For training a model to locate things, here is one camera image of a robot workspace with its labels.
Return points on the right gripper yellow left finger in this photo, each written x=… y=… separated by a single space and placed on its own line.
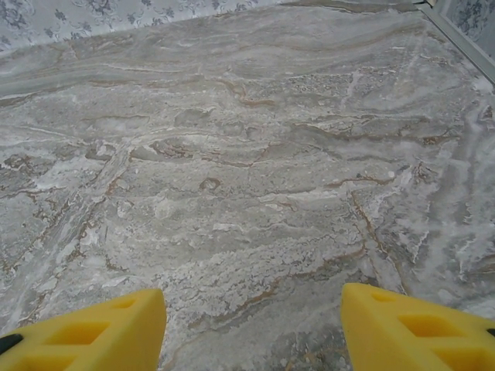
x=127 y=340

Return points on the aluminium table side rail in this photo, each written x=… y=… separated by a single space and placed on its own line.
x=464 y=42

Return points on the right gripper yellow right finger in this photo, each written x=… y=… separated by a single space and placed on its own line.
x=379 y=340

